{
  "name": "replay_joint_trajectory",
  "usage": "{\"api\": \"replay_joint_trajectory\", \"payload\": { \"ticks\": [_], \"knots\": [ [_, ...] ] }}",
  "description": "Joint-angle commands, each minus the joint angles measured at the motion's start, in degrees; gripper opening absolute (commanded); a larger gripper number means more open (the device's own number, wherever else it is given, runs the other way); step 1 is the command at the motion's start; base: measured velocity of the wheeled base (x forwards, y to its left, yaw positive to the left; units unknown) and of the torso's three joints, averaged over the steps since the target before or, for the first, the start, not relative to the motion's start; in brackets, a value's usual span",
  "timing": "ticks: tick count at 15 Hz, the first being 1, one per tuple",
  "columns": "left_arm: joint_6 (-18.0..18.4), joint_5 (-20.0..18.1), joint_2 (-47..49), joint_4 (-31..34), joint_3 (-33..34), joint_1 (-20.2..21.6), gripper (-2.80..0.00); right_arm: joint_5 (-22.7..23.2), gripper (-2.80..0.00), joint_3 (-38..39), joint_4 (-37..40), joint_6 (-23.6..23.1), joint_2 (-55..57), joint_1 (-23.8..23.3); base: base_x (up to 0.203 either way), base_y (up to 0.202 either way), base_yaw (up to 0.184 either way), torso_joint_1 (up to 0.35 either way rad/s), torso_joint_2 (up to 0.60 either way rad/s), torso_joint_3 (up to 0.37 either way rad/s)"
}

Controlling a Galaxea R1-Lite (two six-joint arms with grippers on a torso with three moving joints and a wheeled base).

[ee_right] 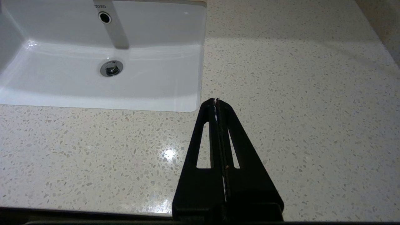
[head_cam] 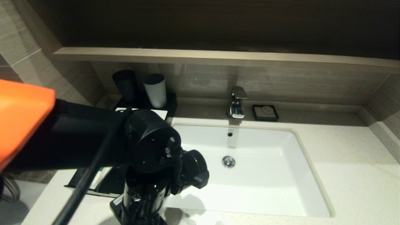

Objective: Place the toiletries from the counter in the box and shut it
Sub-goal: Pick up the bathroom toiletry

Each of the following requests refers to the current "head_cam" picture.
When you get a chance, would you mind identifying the white packet in drawer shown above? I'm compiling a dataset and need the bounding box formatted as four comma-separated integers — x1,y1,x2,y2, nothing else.
90,167,112,190

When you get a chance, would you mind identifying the wooden wall ledge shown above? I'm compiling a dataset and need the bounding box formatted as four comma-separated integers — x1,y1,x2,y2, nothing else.
53,47,400,74

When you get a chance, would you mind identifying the chrome sink drain plug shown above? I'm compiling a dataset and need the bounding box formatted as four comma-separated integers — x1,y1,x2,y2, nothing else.
222,155,236,168

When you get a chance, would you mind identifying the grey plastic cup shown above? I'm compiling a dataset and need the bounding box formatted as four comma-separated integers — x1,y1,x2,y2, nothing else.
143,73,167,108

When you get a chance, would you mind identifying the dark cable loop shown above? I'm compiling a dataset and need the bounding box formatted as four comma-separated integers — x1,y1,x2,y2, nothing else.
0,175,21,203

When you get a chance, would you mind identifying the glossy black box drawer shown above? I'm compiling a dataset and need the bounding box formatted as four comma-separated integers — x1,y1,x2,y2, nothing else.
64,166,128,198

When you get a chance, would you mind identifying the chrome faucet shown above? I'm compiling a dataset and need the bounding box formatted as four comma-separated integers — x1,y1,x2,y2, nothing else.
227,86,248,118

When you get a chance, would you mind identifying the black cup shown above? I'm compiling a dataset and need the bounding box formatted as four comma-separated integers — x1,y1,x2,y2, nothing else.
112,69,139,103

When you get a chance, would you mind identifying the black square soap dish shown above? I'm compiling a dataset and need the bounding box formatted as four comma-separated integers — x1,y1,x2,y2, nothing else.
252,104,279,122

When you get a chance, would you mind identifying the white ceramic sink basin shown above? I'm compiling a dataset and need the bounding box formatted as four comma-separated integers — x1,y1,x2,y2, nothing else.
166,123,334,218

